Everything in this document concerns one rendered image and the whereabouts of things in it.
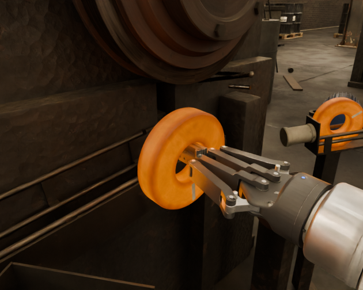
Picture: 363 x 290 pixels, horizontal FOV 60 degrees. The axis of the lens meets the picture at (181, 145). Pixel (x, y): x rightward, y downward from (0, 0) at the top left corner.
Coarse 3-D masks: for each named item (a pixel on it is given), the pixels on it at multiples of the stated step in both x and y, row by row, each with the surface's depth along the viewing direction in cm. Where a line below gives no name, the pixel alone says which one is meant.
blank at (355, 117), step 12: (324, 108) 94; (336, 108) 93; (348, 108) 94; (360, 108) 94; (324, 120) 95; (348, 120) 97; (360, 120) 96; (324, 132) 97; (336, 132) 98; (336, 144) 99
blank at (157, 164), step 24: (168, 120) 42; (192, 120) 43; (216, 120) 47; (144, 144) 42; (168, 144) 41; (216, 144) 49; (144, 168) 42; (168, 168) 43; (144, 192) 45; (168, 192) 44; (192, 192) 49
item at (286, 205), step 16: (256, 176) 38; (288, 176) 39; (304, 176) 34; (240, 192) 37; (256, 192) 35; (272, 192) 35; (288, 192) 32; (304, 192) 32; (320, 192) 31; (272, 208) 33; (288, 208) 32; (304, 208) 31; (272, 224) 34; (288, 224) 32; (304, 224) 31; (288, 240) 34
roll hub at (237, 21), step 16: (176, 0) 50; (192, 0) 51; (208, 0) 55; (224, 0) 57; (240, 0) 60; (256, 0) 62; (176, 16) 53; (192, 16) 52; (208, 16) 54; (224, 16) 59; (240, 16) 60; (256, 16) 64; (192, 32) 56; (208, 32) 56; (240, 32) 62
